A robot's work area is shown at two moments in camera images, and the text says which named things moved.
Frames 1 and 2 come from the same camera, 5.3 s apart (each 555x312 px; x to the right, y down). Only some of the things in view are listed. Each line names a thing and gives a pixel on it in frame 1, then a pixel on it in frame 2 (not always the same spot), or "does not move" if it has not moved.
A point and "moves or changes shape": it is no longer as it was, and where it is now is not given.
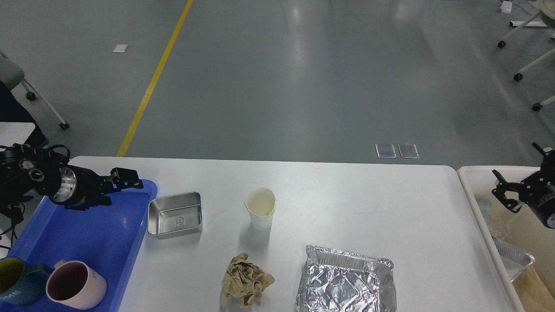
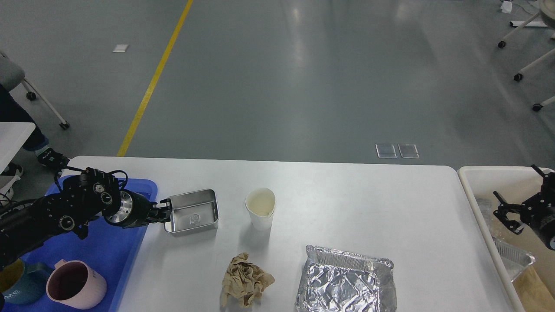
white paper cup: x=260 y=203 does not move
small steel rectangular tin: x=175 y=216 moves or changes shape
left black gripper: x=79 y=189 → x=135 y=209
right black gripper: x=538 y=190 → x=538 y=212
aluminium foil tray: x=332 y=281 does not move
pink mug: x=75 y=284 does not move
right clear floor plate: x=408 y=151 does not move
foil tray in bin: x=514 y=260 does not move
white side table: x=11 y=132 does not move
